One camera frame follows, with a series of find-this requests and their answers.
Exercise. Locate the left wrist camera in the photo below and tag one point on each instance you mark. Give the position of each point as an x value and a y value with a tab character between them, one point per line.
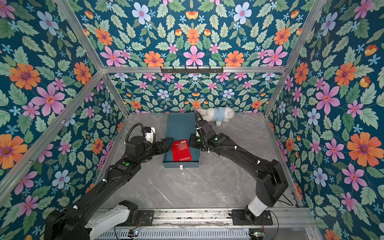
150	134

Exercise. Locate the white plush toy dog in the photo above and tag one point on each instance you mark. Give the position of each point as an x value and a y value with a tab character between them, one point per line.
218	115

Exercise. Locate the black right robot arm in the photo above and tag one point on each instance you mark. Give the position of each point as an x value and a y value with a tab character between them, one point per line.
271	181

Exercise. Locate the red postcard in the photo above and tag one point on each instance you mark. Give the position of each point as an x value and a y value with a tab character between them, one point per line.
181	151

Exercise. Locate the teal drawer cabinet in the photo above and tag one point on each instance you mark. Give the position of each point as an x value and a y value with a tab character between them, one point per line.
180	127

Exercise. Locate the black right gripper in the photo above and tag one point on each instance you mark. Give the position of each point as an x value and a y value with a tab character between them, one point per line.
196	141

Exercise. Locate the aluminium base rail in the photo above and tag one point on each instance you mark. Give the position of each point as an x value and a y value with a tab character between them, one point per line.
227	218

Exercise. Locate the black hook rail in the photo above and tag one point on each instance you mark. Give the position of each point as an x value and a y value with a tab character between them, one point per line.
191	70

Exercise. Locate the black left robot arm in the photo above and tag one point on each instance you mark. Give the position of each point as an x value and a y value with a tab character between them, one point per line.
77	221

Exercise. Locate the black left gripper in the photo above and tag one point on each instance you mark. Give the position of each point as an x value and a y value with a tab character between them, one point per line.
164	148

